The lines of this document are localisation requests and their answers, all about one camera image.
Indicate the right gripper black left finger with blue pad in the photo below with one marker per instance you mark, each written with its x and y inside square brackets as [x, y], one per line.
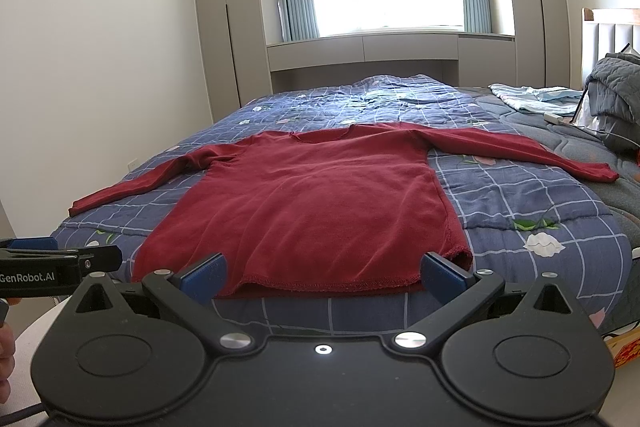
[184, 298]

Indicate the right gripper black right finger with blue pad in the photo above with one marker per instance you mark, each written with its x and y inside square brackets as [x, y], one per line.
[465, 297]

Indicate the dark red long-sleeve sweater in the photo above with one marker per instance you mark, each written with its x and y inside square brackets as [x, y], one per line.
[333, 211]

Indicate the light blue striped folded clothes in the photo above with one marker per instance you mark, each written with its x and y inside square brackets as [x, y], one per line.
[553, 100]

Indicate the person's left hand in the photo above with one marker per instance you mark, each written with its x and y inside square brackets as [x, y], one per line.
[7, 350]

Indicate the blue plaid floral quilt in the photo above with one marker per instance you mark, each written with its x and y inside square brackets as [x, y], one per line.
[521, 220]

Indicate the grey quilted bed cover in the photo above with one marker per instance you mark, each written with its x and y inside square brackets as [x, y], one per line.
[622, 197]

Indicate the beige window-sill cabinet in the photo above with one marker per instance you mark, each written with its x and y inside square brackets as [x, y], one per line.
[456, 58]

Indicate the dark grey bundled blanket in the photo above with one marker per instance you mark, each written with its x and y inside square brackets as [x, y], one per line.
[613, 92]

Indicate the white padded headboard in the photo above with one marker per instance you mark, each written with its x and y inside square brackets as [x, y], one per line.
[607, 31]

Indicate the left beige tall wardrobe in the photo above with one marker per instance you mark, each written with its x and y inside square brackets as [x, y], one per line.
[234, 53]

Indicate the white charger with cable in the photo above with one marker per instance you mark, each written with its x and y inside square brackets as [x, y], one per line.
[559, 120]

